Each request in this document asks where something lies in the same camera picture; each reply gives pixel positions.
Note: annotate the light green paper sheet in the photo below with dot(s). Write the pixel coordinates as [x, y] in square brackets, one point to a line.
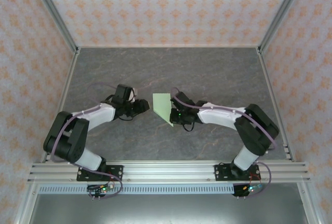
[160, 102]

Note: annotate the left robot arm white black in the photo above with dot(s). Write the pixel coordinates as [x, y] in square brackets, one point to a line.
[96, 116]

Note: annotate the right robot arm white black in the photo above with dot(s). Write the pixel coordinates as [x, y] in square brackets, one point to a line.
[220, 116]

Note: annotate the aluminium cross beam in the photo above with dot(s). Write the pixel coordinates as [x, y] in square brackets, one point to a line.
[168, 172]

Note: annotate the small controller circuit board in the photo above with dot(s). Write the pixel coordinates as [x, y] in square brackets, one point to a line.
[250, 189]
[103, 189]

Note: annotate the grey metal panel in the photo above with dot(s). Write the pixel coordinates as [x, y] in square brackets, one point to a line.
[168, 209]

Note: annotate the aluminium side rail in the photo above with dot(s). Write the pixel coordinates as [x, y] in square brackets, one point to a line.
[61, 104]
[275, 104]

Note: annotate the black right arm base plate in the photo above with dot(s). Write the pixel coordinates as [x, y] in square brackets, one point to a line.
[220, 173]

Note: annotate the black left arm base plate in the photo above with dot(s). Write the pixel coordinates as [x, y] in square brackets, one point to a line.
[116, 172]

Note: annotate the aluminium frame post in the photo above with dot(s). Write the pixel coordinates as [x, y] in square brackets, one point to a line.
[55, 11]
[281, 11]

